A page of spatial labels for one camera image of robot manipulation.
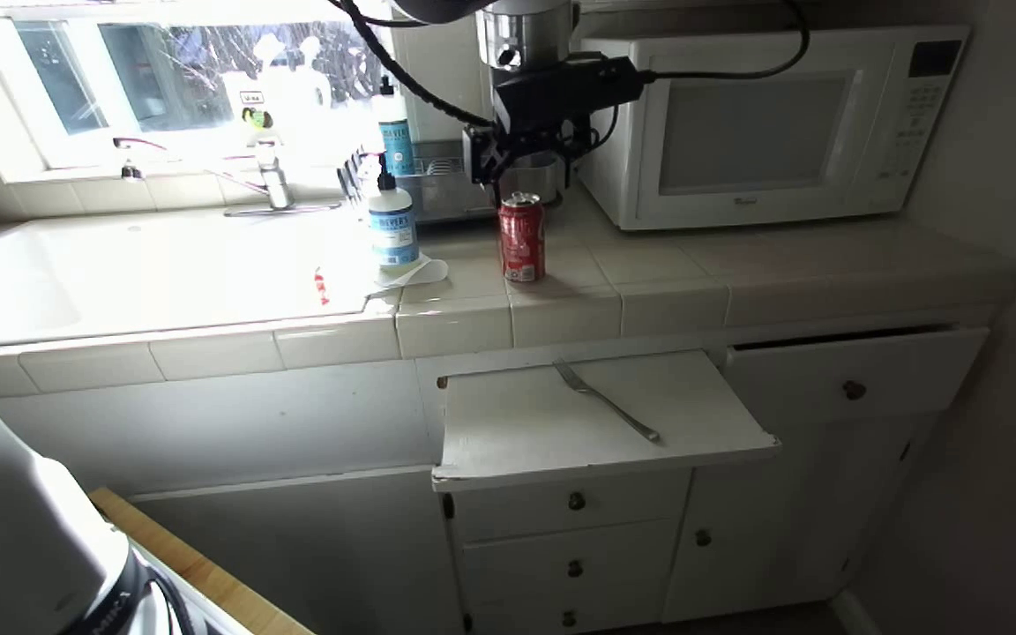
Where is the window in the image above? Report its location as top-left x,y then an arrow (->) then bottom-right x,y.
0,0 -> 407,170

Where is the red soda can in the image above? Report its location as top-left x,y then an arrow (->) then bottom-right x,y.
498,191 -> 548,284

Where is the white pull-out board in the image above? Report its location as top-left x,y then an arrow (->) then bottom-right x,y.
430,349 -> 781,493

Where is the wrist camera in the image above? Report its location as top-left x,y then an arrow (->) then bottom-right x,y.
566,53 -> 648,116

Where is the wide white drawer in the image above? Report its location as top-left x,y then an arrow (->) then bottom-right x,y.
723,325 -> 991,435

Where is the clear soap pump bottle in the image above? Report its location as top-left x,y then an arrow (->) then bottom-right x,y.
372,75 -> 417,178

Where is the row of white bottles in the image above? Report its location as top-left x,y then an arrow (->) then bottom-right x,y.
238,34 -> 334,135

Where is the white sink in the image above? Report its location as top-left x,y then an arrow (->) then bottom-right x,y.
0,208 -> 399,347

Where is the white paper sheet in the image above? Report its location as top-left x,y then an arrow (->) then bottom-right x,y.
370,253 -> 451,293

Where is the silver fork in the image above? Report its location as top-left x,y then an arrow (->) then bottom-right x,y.
551,358 -> 661,445

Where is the metal dish rack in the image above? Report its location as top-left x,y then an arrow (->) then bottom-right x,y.
406,139 -> 564,223

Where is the white soap pump bottle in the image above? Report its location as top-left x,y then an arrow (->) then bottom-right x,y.
367,154 -> 422,269

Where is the wide white cabinet door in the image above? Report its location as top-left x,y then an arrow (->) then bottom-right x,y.
127,466 -> 467,635

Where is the chrome tap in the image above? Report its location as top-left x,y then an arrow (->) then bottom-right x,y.
223,139 -> 344,218

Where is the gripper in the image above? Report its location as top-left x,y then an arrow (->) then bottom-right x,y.
461,67 -> 602,209

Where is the white microwave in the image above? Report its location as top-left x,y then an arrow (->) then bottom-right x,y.
576,24 -> 973,233

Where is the microwave door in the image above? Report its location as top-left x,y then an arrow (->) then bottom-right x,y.
634,37 -> 908,230

